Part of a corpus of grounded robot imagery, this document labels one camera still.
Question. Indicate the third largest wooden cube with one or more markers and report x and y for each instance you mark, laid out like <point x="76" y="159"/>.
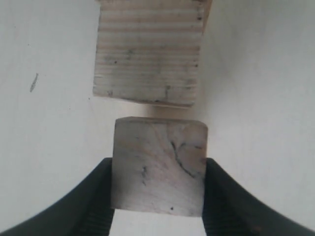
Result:
<point x="148" y="51"/>

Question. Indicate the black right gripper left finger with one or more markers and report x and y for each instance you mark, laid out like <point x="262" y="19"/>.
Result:
<point x="84" y="211"/>

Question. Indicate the smallest wooden cube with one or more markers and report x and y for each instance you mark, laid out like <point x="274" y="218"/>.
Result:
<point x="159" y="166"/>

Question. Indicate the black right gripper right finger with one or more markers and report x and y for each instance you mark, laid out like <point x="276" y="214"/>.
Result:
<point x="230" y="210"/>

